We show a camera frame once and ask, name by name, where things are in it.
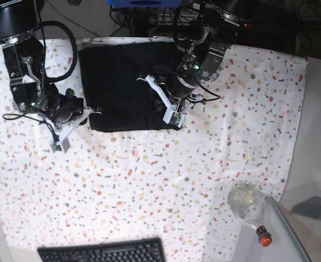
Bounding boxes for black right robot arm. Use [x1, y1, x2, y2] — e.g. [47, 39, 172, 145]
[0, 1, 85, 128]

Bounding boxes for black t-shirt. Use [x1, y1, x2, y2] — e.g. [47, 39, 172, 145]
[78, 42, 181, 132]

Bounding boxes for black computer keyboard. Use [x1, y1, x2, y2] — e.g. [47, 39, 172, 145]
[37, 237, 166, 262]

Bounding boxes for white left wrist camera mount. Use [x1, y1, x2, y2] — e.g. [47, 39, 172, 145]
[136, 74, 204, 129]

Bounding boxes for terrazzo pattern tablecloth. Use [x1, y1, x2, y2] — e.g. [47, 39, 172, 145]
[0, 45, 308, 261]

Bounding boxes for blue box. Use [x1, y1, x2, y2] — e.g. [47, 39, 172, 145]
[107, 0, 190, 8]

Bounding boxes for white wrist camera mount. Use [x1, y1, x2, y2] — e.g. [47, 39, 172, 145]
[136, 74, 204, 129]
[37, 106, 102, 153]

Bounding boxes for clear glass bottle red cap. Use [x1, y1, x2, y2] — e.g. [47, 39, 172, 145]
[228, 182, 272, 247]

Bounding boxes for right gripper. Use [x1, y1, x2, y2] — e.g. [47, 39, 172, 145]
[39, 87, 84, 129]

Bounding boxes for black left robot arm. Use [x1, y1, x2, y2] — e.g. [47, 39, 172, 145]
[151, 1, 259, 115]

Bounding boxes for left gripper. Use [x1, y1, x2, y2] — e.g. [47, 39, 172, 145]
[149, 65, 222, 115]

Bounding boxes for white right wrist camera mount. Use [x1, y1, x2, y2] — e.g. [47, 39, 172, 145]
[37, 106, 102, 153]

